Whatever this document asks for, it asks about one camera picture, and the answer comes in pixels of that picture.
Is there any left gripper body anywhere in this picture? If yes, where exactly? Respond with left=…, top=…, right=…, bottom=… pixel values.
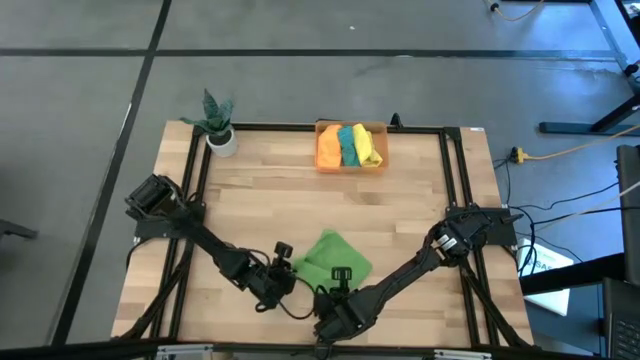
left=238, top=241, right=298, bottom=312

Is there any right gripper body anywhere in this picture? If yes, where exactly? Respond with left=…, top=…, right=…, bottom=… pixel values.
left=312, top=266, right=374, bottom=345

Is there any green microfiber towel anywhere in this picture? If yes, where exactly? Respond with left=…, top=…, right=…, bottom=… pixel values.
left=291, top=228, right=374, bottom=294

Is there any orange microfiber towel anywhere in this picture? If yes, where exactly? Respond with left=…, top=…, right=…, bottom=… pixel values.
left=315, top=124, right=344, bottom=171

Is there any teal microfiber towel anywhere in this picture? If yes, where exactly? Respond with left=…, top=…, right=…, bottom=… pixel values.
left=337, top=125, right=361, bottom=168

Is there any yellow microfiber towel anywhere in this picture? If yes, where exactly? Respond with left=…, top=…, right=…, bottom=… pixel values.
left=351, top=123, right=384, bottom=169

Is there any potted plant in white pot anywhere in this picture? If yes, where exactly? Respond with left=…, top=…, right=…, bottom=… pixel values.
left=178, top=87, right=240, bottom=159

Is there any white cardboard box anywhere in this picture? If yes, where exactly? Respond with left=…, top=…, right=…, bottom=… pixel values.
left=516, top=237, right=576, bottom=317

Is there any yellow power plug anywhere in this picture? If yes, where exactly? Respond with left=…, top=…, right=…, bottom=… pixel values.
left=508, top=145, right=532, bottom=165

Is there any black desk bar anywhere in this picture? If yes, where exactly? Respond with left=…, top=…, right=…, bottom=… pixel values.
left=519, top=252, right=626, bottom=296

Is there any grey chair foot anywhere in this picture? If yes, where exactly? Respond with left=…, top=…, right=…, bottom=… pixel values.
left=0, top=217, right=39, bottom=241

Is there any black keyboard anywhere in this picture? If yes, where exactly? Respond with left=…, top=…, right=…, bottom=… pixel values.
left=601, top=277, right=640, bottom=360

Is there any black monitor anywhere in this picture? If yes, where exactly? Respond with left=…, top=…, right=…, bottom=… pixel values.
left=616, top=143, right=640, bottom=287

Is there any black looped camera cable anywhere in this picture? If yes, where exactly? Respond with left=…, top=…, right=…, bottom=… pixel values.
left=277, top=277, right=321, bottom=321

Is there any silver black front rail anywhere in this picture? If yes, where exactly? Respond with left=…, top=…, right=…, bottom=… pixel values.
left=154, top=342, right=494, bottom=360

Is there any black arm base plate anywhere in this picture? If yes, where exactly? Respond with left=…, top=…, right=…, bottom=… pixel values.
left=133, top=198, right=207, bottom=240
left=446, top=205, right=518, bottom=246

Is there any yellow floor cable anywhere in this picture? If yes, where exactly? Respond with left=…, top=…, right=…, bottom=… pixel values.
left=522, top=123, right=640, bottom=162

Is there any black floor cable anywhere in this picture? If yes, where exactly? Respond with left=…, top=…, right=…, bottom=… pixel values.
left=509, top=180, right=621, bottom=214

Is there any yellow hanging cable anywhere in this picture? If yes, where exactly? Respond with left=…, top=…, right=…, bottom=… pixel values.
left=483, top=0, right=547, bottom=23

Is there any black desk leg frame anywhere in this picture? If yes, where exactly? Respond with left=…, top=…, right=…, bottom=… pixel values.
left=538, top=0, right=640, bottom=136

